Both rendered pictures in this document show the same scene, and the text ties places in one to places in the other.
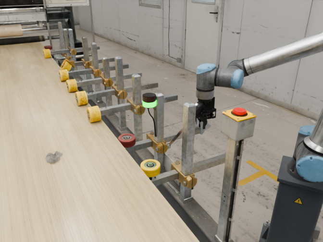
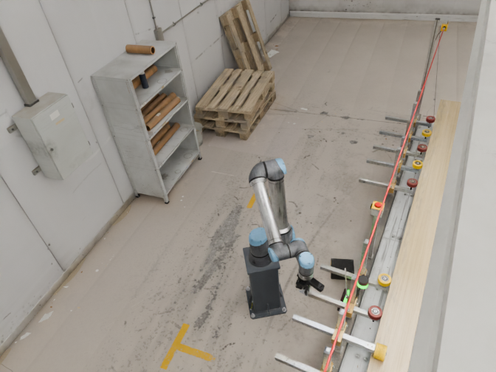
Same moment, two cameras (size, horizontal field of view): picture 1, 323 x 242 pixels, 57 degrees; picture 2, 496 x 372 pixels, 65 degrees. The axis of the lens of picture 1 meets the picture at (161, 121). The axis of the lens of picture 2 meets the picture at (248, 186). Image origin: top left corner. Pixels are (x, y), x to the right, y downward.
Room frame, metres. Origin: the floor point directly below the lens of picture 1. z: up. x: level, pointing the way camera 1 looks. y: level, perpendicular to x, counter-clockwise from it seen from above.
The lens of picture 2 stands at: (2.37, 0.86, 3.02)
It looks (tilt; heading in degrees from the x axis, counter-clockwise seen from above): 41 degrees down; 239
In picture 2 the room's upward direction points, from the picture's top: 7 degrees counter-clockwise
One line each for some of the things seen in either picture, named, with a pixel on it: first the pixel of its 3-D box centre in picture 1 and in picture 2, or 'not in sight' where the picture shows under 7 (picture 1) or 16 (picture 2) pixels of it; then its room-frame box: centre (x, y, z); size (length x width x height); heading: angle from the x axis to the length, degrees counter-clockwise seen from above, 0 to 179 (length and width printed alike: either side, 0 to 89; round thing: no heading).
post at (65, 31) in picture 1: (68, 53); not in sight; (3.00, 0.95, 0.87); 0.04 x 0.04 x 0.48; 28
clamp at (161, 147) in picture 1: (156, 142); (350, 305); (1.25, 0.03, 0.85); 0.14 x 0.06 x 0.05; 28
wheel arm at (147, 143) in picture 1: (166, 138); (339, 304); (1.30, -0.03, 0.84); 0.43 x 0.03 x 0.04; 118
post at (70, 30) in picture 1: (73, 54); not in sight; (2.78, 0.83, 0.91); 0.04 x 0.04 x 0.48; 28
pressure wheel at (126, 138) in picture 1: (127, 147); (374, 316); (1.20, 0.16, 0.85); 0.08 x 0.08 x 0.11
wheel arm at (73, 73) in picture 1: (96, 69); not in sight; (2.16, 0.48, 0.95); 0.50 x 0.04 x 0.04; 118
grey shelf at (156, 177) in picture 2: not in sight; (155, 124); (1.22, -2.95, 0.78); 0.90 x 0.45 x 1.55; 33
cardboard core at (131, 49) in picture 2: not in sight; (140, 49); (1.13, -3.02, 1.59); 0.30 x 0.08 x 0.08; 123
